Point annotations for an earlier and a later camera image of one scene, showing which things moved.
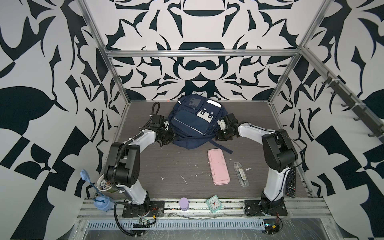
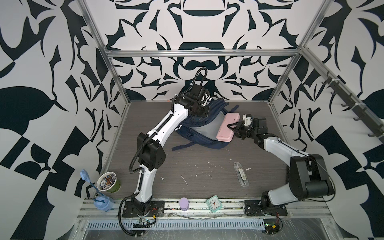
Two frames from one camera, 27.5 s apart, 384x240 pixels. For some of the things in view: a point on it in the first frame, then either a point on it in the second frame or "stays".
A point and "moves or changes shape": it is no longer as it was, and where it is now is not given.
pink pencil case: (220, 172) moves or changes shape
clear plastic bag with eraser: (241, 175) stays
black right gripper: (218, 135) -> (237, 128)
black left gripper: (171, 137) -> (205, 113)
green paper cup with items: (104, 185) stays
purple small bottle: (183, 204) stays
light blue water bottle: (102, 202) stays
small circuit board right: (271, 226) stays
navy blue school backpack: (194, 120) moves or changes shape
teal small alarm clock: (214, 203) stays
